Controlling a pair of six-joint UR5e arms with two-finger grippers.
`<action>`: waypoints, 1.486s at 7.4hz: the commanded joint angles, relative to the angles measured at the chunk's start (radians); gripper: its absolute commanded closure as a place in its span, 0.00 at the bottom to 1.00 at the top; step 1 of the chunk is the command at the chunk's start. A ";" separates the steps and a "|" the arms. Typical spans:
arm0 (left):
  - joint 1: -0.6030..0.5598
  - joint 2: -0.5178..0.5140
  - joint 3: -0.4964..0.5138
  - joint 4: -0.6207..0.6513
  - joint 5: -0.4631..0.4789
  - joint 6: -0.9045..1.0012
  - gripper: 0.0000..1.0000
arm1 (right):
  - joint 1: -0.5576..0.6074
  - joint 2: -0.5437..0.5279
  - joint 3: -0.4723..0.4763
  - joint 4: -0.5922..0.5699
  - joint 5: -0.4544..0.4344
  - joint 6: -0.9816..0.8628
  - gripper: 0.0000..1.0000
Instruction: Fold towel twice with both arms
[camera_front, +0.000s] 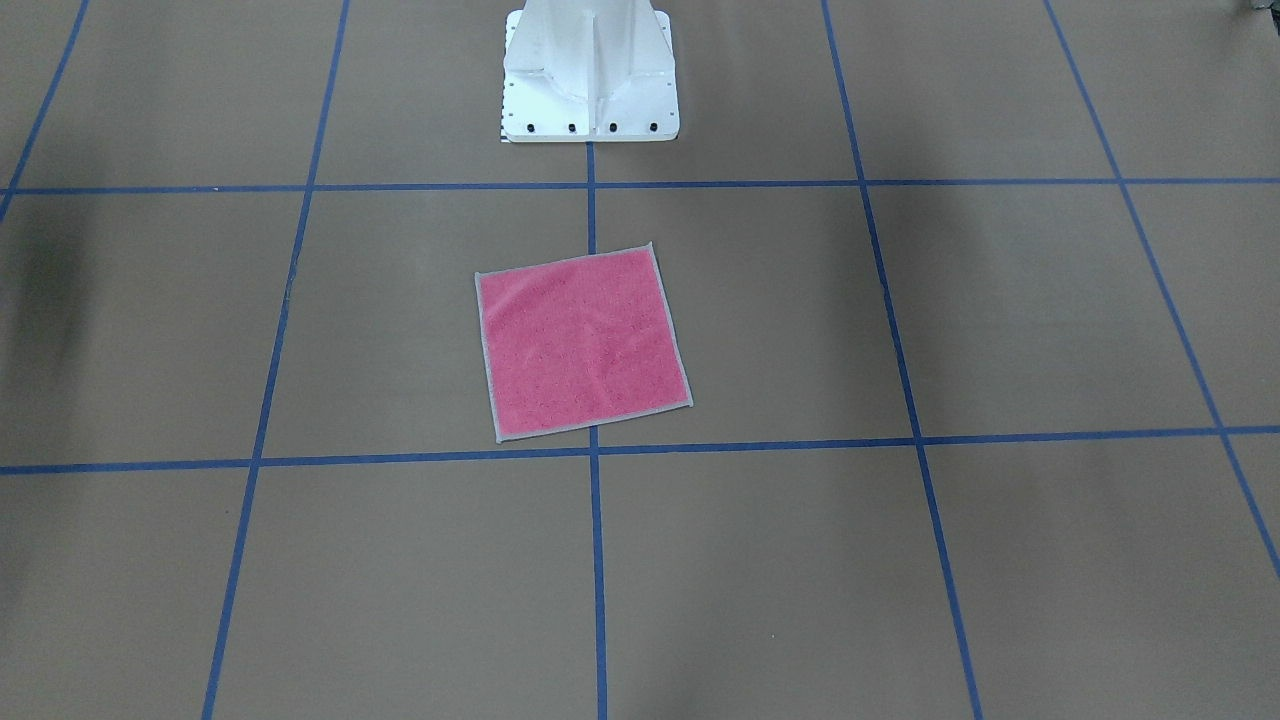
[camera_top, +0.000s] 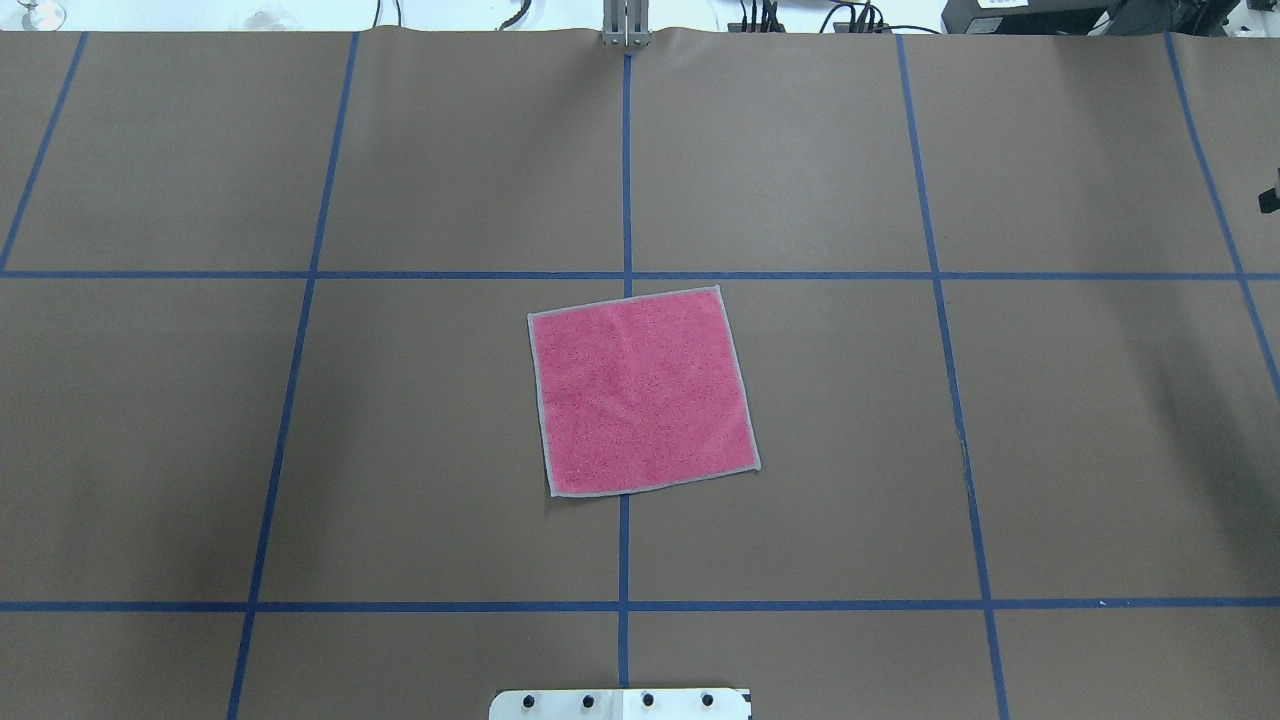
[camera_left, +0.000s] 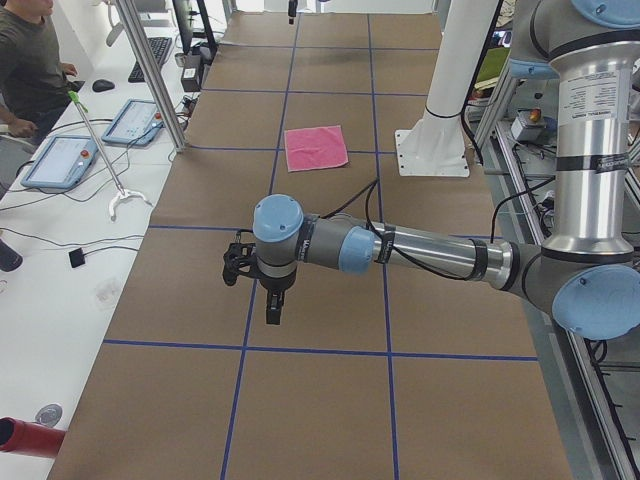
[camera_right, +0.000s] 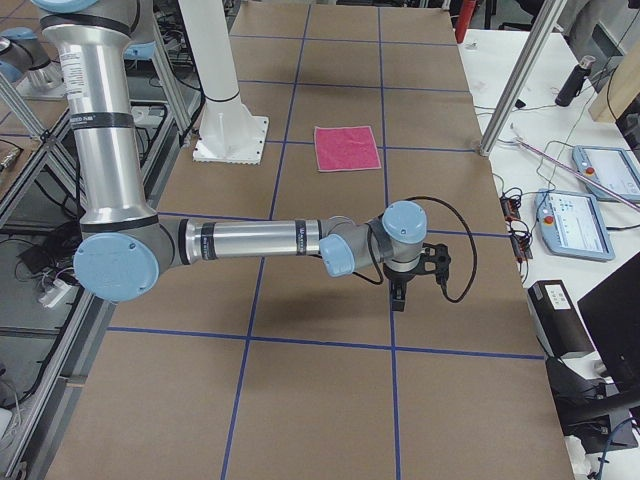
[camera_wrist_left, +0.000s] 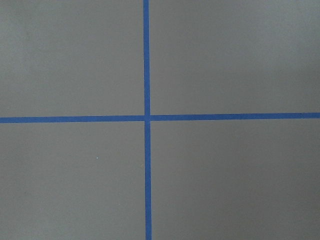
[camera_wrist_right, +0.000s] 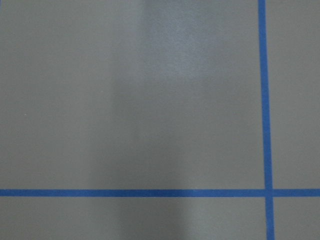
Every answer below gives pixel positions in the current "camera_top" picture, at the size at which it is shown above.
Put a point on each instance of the pink towel with grey edge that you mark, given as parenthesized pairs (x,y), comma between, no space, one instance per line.
(640,394)

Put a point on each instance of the aluminium frame post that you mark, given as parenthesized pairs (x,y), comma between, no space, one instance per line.
(625,23)

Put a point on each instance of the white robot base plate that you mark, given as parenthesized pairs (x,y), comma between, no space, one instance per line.
(619,703)

